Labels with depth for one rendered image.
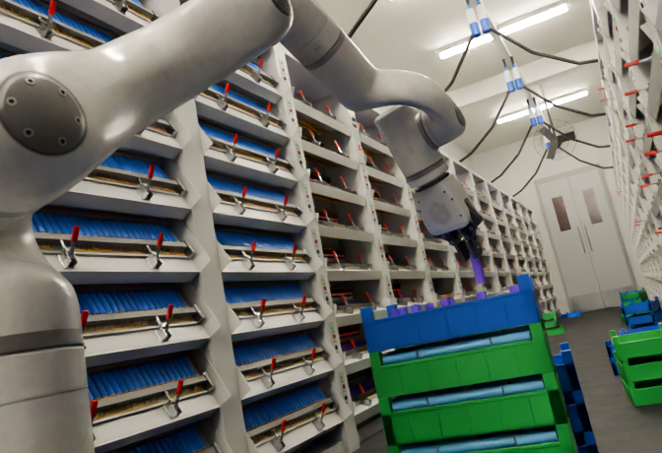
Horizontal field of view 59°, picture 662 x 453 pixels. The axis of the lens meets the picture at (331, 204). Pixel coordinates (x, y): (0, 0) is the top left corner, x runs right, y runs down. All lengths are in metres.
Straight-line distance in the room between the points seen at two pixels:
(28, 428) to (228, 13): 0.50
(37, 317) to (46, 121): 0.15
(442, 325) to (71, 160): 0.71
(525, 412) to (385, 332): 0.26
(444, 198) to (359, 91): 0.27
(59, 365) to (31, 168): 0.16
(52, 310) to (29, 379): 0.06
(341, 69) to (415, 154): 0.23
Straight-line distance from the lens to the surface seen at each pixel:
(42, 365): 0.51
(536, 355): 1.03
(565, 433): 1.05
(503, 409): 1.05
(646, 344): 2.36
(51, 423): 0.51
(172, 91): 0.69
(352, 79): 1.01
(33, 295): 0.52
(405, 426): 1.08
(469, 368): 1.04
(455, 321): 1.04
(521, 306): 1.03
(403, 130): 1.11
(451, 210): 1.13
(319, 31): 0.98
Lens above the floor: 0.45
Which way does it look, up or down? 12 degrees up
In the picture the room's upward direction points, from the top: 11 degrees counter-clockwise
